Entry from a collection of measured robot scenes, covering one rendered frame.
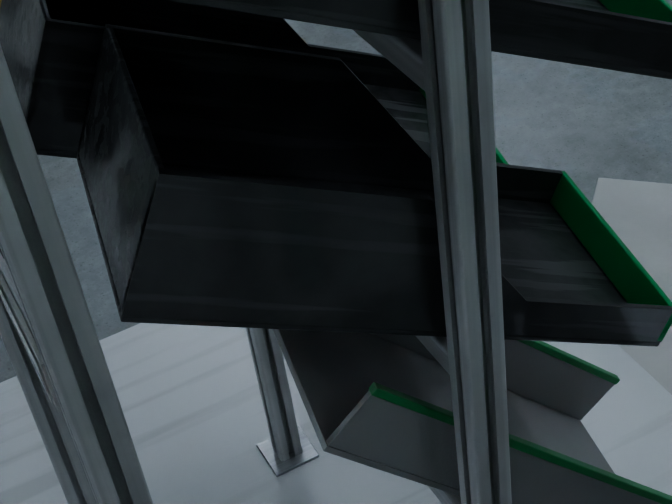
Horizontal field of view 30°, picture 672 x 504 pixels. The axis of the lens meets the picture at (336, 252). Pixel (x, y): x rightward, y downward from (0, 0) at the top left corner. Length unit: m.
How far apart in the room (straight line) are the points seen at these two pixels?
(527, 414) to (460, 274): 0.31
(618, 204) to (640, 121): 1.64
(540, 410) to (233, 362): 0.38
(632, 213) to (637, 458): 0.31
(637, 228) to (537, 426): 0.46
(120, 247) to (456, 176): 0.15
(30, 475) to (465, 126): 0.70
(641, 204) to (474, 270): 0.76
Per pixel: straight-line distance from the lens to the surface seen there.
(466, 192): 0.50
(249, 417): 1.09
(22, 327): 0.56
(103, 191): 0.58
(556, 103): 2.97
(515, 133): 2.88
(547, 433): 0.83
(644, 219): 1.26
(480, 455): 0.61
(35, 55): 0.63
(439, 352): 0.60
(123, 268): 0.53
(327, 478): 1.04
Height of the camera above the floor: 1.65
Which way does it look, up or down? 40 degrees down
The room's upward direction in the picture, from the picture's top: 9 degrees counter-clockwise
